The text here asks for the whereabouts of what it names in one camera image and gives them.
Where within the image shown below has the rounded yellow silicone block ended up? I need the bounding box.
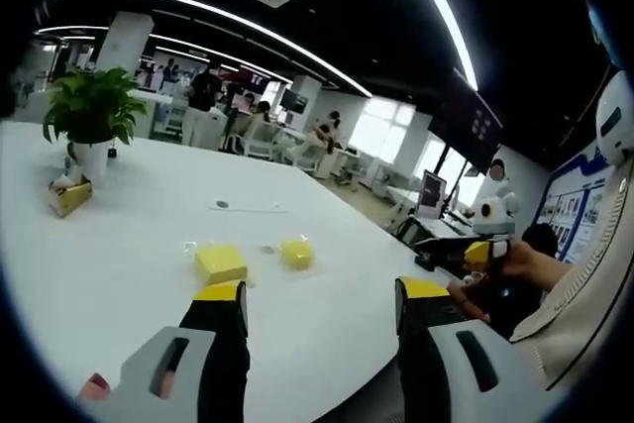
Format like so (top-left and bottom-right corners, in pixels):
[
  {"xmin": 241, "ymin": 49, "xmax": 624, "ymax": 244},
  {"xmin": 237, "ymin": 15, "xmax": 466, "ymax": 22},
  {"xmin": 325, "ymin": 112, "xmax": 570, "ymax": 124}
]
[{"xmin": 279, "ymin": 238, "xmax": 316, "ymax": 272}]

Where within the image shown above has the hanging dark display screen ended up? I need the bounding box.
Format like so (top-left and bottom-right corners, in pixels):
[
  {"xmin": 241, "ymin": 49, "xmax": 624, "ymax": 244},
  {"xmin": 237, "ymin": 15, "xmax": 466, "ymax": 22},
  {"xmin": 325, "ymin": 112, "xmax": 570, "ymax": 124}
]
[{"xmin": 428, "ymin": 67, "xmax": 504, "ymax": 174}]

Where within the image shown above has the person's right hand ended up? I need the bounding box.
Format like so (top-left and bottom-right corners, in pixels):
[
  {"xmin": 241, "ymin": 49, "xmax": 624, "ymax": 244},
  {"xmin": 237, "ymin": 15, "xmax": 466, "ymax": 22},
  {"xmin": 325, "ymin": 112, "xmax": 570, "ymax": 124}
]
[{"xmin": 494, "ymin": 239, "xmax": 530, "ymax": 279}]

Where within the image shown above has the yellow tissue box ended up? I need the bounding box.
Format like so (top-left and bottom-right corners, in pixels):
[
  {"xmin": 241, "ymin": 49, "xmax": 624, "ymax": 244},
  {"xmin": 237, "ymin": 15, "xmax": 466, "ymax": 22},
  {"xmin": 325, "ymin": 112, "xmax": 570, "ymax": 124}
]
[{"xmin": 47, "ymin": 173, "xmax": 94, "ymax": 219}]

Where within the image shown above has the green potted plant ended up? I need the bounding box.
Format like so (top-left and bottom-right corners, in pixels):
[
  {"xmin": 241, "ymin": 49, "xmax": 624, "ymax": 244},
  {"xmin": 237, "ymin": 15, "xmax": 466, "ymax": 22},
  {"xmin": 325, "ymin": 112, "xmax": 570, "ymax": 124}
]
[{"xmin": 42, "ymin": 67, "xmax": 149, "ymax": 148}]

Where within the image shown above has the white plant pot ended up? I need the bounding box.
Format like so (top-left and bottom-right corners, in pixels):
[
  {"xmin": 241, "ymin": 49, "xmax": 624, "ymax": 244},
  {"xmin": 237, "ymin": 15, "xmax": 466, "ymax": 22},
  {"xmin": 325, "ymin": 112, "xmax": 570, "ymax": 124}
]
[{"xmin": 67, "ymin": 138, "xmax": 112, "ymax": 184}]

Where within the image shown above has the person's left hand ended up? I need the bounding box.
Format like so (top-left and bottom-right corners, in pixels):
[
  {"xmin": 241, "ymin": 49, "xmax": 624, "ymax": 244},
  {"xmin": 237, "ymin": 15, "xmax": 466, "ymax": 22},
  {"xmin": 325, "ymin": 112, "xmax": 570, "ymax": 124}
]
[{"xmin": 77, "ymin": 371, "xmax": 113, "ymax": 402}]

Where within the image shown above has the long ceiling light strip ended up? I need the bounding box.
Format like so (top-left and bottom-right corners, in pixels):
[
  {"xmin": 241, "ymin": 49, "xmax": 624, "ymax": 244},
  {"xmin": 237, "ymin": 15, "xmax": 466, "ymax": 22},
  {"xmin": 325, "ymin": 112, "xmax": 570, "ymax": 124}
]
[
  {"xmin": 395, "ymin": 0, "xmax": 479, "ymax": 93},
  {"xmin": 118, "ymin": 0, "xmax": 373, "ymax": 99}
]

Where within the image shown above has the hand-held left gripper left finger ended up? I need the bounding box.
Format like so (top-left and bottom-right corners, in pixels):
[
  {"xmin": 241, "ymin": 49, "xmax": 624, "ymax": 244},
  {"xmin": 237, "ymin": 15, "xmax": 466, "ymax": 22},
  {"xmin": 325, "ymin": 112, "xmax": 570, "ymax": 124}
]
[{"xmin": 91, "ymin": 279, "xmax": 252, "ymax": 423}]

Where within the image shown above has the square yellow silicone block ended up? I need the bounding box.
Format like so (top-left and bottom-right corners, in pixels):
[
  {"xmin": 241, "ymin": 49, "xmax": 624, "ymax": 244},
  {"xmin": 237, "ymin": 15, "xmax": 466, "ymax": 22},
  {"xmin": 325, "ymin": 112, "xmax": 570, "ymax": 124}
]
[{"xmin": 194, "ymin": 243, "xmax": 249, "ymax": 287}]

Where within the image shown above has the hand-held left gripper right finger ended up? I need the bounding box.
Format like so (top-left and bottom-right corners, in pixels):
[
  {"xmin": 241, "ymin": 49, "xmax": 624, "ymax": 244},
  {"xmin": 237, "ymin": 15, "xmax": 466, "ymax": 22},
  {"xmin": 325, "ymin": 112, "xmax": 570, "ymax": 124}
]
[{"xmin": 394, "ymin": 276, "xmax": 551, "ymax": 423}]

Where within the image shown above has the wall poster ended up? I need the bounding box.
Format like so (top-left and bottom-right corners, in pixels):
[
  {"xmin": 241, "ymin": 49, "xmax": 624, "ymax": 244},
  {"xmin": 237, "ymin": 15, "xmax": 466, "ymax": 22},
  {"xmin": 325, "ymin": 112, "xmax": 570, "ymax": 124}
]
[{"xmin": 536, "ymin": 144, "xmax": 616, "ymax": 265}]

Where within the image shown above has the white worn device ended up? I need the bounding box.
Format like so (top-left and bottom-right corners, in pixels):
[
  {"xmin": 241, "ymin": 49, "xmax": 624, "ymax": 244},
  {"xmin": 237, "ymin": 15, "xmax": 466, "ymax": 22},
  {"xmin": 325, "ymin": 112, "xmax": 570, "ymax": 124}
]
[{"xmin": 594, "ymin": 69, "xmax": 634, "ymax": 167}]

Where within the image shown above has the white office chair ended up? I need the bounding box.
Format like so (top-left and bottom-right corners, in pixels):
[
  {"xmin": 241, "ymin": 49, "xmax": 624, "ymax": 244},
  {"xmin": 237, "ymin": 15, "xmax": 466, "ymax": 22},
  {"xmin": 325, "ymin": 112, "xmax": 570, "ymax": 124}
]
[{"xmin": 243, "ymin": 119, "xmax": 284, "ymax": 160}]

